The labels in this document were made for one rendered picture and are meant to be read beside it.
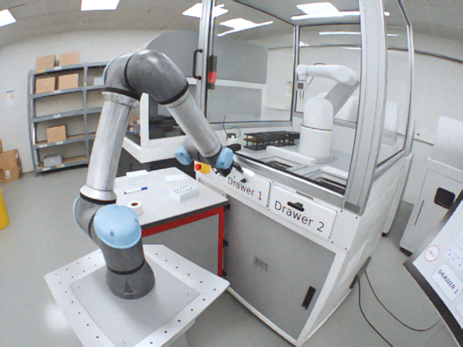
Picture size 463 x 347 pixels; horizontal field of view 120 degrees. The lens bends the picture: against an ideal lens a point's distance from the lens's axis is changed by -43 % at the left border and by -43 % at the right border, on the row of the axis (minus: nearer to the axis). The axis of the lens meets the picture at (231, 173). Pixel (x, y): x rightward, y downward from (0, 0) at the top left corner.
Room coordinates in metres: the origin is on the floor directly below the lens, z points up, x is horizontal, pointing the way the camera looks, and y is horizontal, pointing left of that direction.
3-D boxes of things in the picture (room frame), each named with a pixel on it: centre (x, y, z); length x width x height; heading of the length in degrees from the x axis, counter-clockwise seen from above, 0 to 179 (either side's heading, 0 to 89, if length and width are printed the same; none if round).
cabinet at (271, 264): (1.25, -0.46, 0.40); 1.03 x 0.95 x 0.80; 40
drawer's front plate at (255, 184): (0.99, -0.07, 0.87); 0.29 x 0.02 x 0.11; 40
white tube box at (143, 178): (1.22, 0.56, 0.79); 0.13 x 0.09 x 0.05; 125
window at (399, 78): (0.89, -0.77, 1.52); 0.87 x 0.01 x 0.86; 130
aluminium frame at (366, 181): (1.26, -0.46, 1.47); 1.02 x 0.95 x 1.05; 40
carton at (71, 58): (3.51, 3.14, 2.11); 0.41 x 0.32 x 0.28; 127
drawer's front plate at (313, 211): (0.74, -0.27, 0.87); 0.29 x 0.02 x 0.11; 40
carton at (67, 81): (3.51, 3.12, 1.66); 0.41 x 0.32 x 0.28; 127
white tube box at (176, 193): (1.06, 0.24, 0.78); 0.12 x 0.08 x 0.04; 144
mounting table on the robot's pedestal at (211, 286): (0.41, 0.29, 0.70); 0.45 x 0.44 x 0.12; 147
